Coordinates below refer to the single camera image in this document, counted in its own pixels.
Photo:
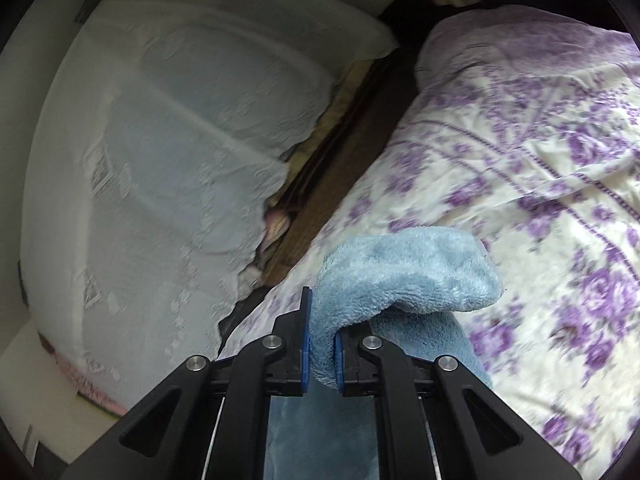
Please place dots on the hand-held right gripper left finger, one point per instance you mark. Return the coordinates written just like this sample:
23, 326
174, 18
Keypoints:
306, 345

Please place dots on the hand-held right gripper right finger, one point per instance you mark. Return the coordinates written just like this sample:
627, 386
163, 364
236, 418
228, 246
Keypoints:
338, 360

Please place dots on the white lace cloth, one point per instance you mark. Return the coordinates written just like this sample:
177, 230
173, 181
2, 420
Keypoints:
150, 160

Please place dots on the pink floral pillow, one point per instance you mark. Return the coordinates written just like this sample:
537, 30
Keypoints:
85, 380

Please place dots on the light blue fleece garment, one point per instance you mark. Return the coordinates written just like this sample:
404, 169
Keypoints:
400, 270

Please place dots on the pink folded cloth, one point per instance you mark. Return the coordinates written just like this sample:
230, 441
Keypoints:
276, 225

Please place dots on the purple floral bedsheet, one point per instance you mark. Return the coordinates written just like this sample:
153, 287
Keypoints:
525, 185

